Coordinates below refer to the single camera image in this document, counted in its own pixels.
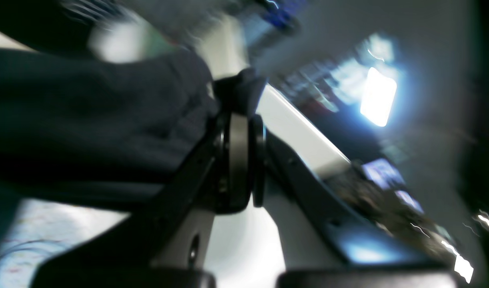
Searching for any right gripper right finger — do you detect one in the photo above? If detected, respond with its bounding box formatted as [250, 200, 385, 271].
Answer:
[251, 115, 459, 288]

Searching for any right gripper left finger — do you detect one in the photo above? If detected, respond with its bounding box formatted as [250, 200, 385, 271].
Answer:
[32, 113, 250, 288]

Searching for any black t-shirt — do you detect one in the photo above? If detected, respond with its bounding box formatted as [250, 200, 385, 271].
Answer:
[0, 49, 267, 208]

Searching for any terrazzo patterned tablecloth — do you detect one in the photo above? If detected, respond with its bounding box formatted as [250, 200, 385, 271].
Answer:
[0, 200, 128, 288]

